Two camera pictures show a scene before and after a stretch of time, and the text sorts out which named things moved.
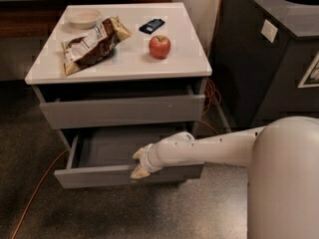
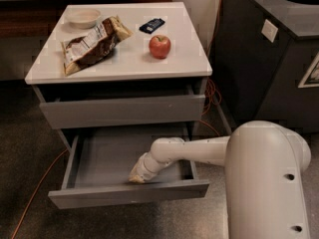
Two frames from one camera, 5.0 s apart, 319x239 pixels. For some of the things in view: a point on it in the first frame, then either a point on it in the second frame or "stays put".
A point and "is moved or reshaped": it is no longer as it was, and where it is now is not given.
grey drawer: x=102 y=156 is moved or reshaped
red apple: x=159 y=47 stays put
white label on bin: x=269 y=31 stays put
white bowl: x=83 y=19 stays put
